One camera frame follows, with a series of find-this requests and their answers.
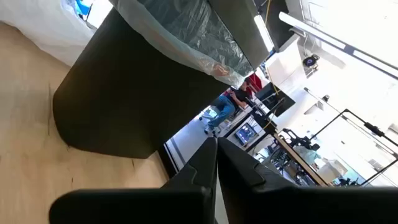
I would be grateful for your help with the wooden workbench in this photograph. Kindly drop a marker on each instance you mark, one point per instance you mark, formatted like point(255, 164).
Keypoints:
point(298, 158)

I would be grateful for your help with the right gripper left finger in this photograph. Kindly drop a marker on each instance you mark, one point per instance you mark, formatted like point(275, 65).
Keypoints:
point(186, 202)

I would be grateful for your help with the long ceiling light bar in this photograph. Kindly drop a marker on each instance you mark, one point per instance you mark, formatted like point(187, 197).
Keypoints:
point(311, 29)

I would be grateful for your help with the white printed plastic bag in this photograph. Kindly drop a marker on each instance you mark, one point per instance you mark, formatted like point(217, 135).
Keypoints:
point(37, 25)

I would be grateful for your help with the black trash bin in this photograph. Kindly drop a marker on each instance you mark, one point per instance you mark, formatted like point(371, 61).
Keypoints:
point(124, 93)

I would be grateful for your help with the black computer monitor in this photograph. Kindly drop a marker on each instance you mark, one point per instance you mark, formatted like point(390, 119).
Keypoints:
point(275, 99)

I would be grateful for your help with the person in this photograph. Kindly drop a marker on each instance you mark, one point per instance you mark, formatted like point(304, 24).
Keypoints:
point(225, 109)

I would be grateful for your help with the blue plastic object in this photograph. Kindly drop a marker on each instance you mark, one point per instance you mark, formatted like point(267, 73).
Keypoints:
point(81, 7)

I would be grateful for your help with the red tool cabinet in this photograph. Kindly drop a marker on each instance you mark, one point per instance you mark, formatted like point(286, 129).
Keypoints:
point(255, 81)

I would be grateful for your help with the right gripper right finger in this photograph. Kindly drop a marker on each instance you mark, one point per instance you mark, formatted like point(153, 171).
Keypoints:
point(264, 202)

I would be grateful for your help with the translucent bluish bin liner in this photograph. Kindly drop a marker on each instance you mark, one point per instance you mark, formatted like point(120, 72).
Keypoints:
point(192, 31)

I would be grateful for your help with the black metal station frame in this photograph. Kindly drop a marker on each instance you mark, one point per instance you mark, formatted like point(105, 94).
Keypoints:
point(370, 126)

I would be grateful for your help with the small lit display screen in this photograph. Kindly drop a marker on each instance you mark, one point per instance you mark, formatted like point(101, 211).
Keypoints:
point(245, 133)

